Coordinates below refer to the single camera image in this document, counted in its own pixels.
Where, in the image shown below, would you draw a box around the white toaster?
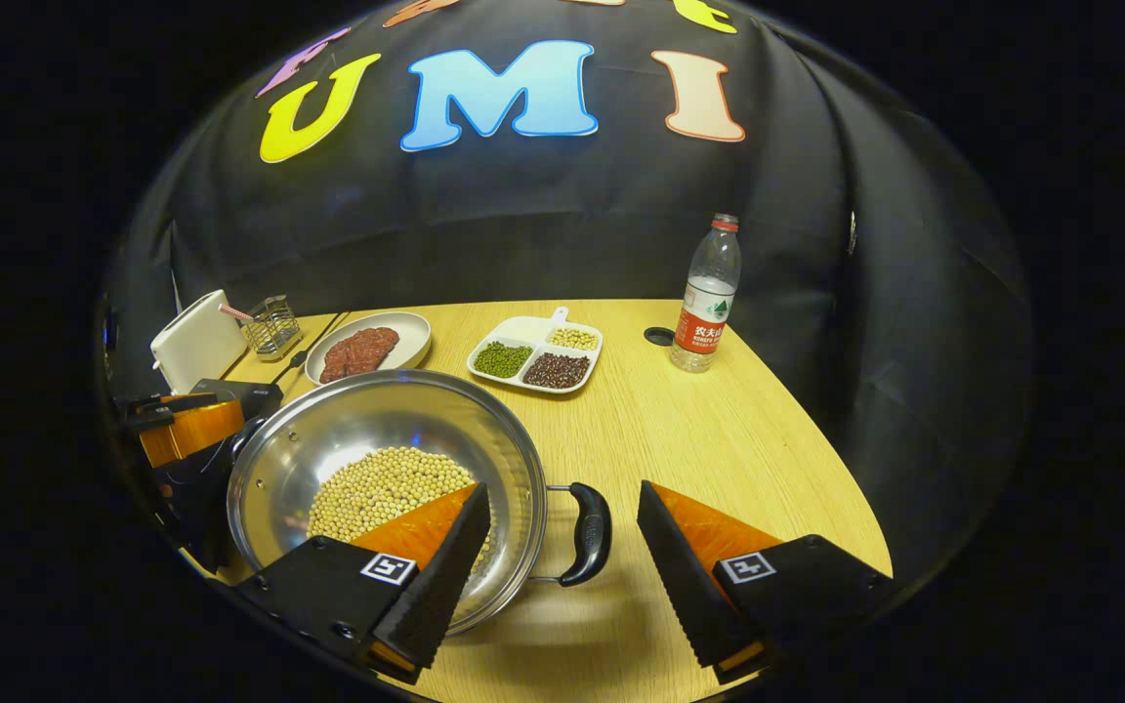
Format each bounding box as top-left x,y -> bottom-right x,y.
150,290 -> 249,394

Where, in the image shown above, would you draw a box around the pile of soybeans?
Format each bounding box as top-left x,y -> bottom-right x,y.
307,446 -> 490,577

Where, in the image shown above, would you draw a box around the steel pot with black handles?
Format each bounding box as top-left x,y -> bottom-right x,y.
227,369 -> 612,638

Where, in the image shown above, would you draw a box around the round white plate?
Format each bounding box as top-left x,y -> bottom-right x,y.
305,311 -> 433,387

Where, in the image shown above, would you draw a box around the small metal wire basket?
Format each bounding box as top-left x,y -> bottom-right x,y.
243,296 -> 303,361

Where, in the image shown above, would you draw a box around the black induction cooktop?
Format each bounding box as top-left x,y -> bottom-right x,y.
157,379 -> 285,572

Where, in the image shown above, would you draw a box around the white divided dish of beans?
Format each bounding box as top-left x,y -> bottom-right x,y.
466,307 -> 604,395

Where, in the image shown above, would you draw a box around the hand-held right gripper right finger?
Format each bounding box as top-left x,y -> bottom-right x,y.
637,479 -> 894,684

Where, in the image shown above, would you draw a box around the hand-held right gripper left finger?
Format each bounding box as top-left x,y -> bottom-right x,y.
235,481 -> 492,684

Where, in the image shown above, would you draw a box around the black backdrop cloth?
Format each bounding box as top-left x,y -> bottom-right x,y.
104,0 -> 1032,587

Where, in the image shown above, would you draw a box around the clear plastic water bottle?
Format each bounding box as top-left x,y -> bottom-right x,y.
670,214 -> 743,374

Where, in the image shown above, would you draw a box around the raw red meat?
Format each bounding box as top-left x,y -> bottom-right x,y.
319,327 -> 400,384

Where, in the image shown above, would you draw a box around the black power cable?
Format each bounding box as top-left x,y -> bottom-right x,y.
274,312 -> 354,384

